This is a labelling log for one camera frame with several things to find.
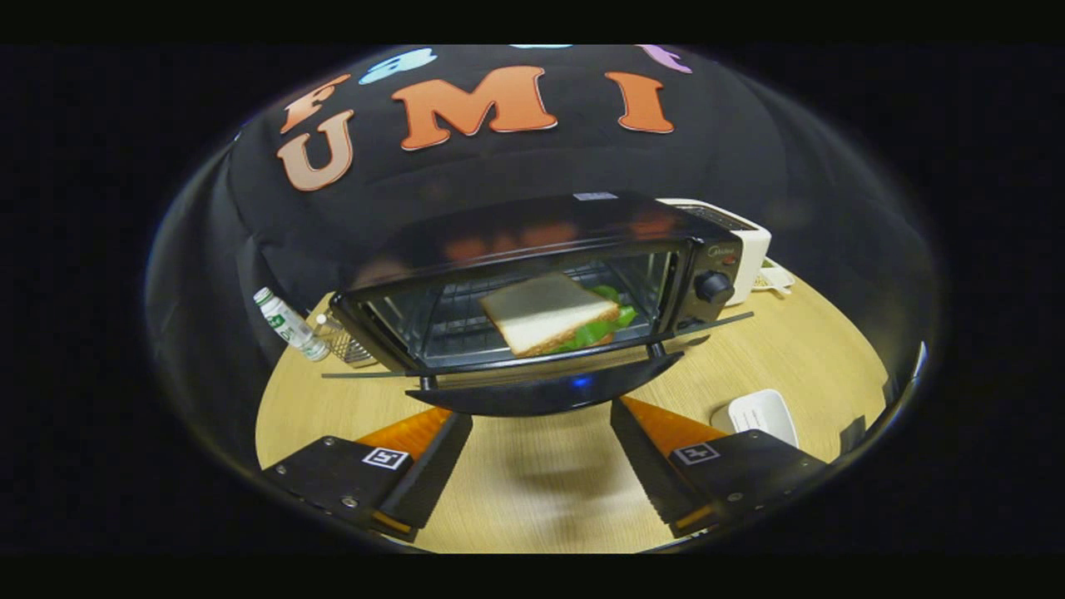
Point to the white plastic tray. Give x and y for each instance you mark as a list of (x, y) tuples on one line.
[(761, 412)]

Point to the white pop-up toaster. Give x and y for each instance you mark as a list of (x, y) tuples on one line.
[(753, 249)]

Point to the white bread lettuce sandwich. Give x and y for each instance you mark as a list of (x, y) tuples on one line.
[(541, 312)]

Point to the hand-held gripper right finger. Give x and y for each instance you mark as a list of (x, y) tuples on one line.
[(645, 466)]

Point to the white divided condiment dish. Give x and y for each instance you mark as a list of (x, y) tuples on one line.
[(774, 279)]

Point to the small white-capped shaker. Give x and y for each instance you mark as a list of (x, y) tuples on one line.
[(322, 319)]

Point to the black toaster oven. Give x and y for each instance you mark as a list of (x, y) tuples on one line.
[(532, 220)]

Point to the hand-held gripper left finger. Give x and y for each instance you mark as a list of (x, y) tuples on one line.
[(433, 474)]

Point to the white bottle green label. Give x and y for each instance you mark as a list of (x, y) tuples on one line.
[(287, 323)]

